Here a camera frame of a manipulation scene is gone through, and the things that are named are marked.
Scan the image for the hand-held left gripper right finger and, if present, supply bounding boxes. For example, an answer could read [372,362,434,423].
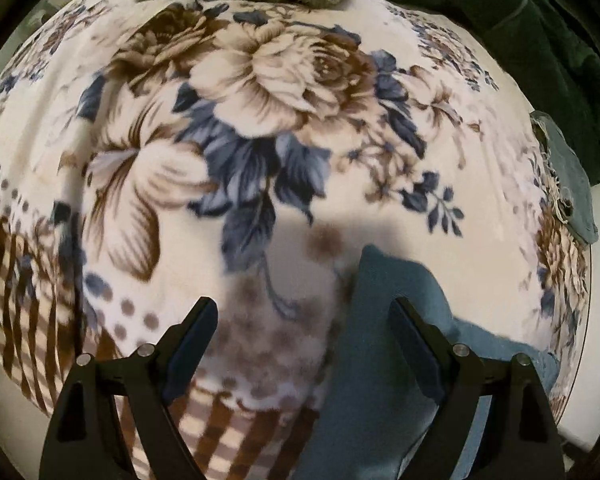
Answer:
[389,296,567,480]

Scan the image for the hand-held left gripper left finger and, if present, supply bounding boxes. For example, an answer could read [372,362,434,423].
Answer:
[39,296,220,480]

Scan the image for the light blue jeans pants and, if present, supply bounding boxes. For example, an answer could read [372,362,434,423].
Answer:
[295,244,562,480]

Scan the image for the folded light denim pants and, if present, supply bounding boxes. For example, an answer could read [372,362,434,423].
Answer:
[530,111,600,247]

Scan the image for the floral printed blanket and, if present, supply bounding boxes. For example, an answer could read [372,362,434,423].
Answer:
[0,0,594,480]

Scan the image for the dark green towel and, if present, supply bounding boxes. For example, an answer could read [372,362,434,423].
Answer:
[370,0,600,187]

